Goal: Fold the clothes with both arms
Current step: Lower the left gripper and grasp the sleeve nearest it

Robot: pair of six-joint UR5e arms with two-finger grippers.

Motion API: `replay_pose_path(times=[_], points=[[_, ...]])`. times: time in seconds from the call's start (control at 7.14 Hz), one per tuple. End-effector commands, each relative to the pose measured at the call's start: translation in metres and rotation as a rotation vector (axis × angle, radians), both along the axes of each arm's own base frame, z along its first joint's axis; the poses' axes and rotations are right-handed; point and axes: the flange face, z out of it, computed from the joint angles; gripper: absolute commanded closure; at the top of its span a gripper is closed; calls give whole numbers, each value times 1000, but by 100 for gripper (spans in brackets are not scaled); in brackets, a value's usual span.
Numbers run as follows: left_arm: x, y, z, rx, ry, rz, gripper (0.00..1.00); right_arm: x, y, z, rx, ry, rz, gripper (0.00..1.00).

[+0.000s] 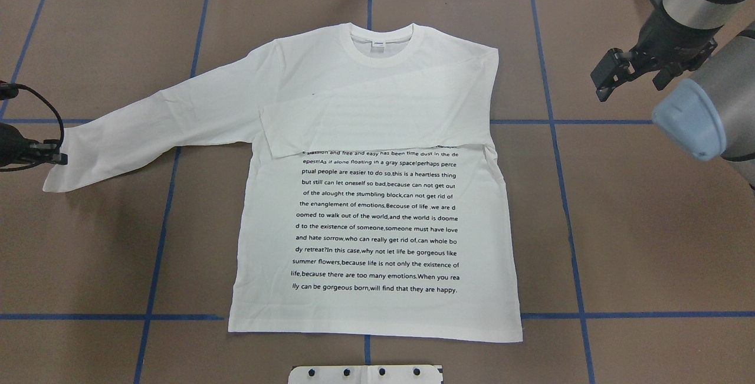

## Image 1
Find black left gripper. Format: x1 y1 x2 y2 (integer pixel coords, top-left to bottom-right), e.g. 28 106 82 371
1 81 68 171

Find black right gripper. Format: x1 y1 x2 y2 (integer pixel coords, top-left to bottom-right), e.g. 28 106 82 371
590 12 719 102

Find white long-sleeve printed shirt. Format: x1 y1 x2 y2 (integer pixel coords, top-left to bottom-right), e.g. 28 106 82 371
43 23 523 343

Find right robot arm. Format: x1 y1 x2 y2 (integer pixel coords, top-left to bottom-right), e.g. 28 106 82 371
590 0 754 185

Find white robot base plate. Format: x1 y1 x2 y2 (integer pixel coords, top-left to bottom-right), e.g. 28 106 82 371
288 365 444 383

